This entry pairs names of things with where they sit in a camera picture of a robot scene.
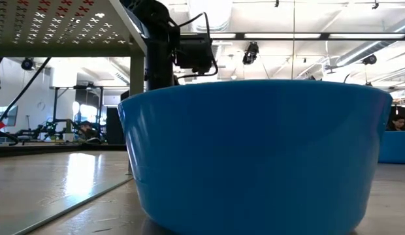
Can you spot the computer monitor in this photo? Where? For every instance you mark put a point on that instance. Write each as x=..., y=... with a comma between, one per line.
x=11, y=117

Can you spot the black overhead frame beam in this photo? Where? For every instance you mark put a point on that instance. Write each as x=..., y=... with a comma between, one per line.
x=325, y=36

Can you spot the black ceiling-hung camera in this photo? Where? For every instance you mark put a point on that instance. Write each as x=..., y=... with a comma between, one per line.
x=369, y=59
x=27, y=64
x=251, y=52

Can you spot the black aluminium frame rail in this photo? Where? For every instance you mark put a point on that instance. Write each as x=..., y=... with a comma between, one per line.
x=32, y=150
x=107, y=147

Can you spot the blue plastic mini bowl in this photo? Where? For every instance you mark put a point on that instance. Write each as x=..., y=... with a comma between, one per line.
x=254, y=156
x=396, y=147

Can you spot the green perforated metal shelf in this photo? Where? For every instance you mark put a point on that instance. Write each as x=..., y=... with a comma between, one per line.
x=58, y=51

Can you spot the white cup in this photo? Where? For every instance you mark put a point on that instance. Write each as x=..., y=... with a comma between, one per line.
x=68, y=137

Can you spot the small black ceiling fixture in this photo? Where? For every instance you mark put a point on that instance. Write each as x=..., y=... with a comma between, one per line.
x=276, y=3
x=374, y=4

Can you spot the black bent bar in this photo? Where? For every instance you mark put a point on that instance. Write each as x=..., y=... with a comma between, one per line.
x=8, y=134

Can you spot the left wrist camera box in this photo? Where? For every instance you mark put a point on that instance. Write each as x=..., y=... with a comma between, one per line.
x=194, y=52

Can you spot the person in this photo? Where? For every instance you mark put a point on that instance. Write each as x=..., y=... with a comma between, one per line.
x=398, y=123
x=88, y=130

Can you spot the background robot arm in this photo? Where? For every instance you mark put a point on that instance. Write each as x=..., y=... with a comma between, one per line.
x=54, y=127

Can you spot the black metal gantry frame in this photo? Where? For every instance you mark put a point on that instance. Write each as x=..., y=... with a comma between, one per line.
x=55, y=107

